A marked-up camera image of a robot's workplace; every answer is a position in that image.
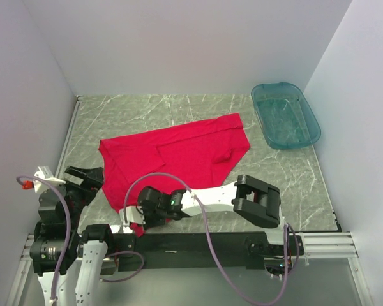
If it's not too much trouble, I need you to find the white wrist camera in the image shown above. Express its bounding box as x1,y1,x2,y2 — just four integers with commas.
17,166,66,194
119,205,145,237

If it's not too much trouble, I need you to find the teal plastic basket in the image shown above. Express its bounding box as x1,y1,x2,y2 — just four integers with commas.
251,82,321,150

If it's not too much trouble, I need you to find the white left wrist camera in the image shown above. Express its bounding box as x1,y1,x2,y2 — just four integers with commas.
17,166,66,194

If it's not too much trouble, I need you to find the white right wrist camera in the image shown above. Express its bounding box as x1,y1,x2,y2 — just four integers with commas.
119,205,145,237

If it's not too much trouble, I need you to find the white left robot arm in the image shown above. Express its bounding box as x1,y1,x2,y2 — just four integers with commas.
20,166,115,305

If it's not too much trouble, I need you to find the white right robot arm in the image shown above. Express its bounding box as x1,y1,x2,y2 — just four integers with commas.
137,175,300,259

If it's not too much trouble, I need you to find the red t shirt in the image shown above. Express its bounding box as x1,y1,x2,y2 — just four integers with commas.
98,113,252,238

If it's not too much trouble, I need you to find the aluminium frame rail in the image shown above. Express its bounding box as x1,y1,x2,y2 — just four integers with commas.
21,231,360,262

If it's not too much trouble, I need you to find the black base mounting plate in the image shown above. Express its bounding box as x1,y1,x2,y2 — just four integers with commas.
107,232,283,272

